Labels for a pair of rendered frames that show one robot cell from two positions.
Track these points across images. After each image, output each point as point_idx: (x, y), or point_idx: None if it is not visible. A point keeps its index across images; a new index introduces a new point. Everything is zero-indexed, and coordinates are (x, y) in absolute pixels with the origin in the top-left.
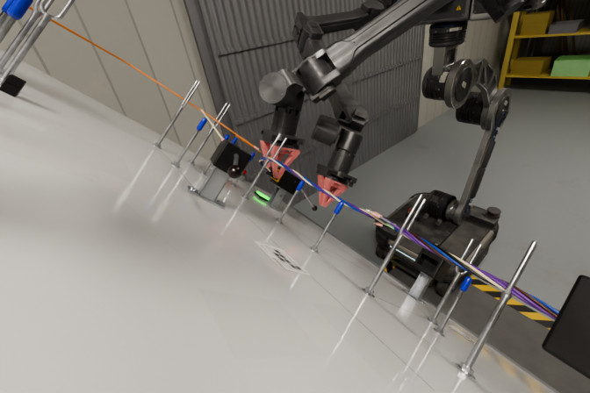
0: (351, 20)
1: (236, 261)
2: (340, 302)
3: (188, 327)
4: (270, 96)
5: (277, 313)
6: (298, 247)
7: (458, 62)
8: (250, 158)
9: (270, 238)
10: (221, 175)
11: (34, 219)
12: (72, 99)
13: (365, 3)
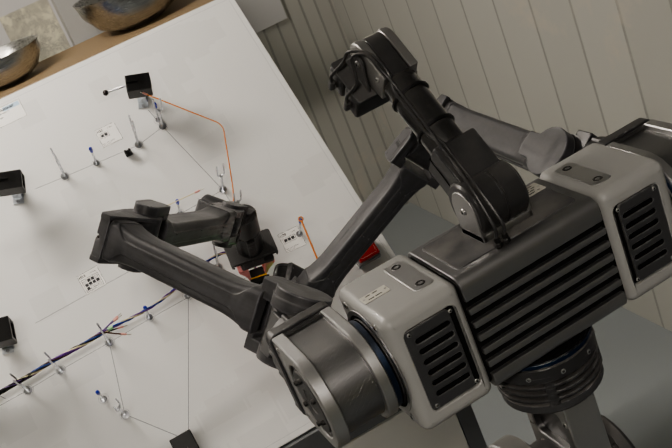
0: (503, 156)
1: (62, 258)
2: (71, 304)
3: (23, 249)
4: None
5: (40, 269)
6: (130, 299)
7: (504, 440)
8: None
9: (118, 278)
10: None
11: (37, 218)
12: (217, 132)
13: (534, 135)
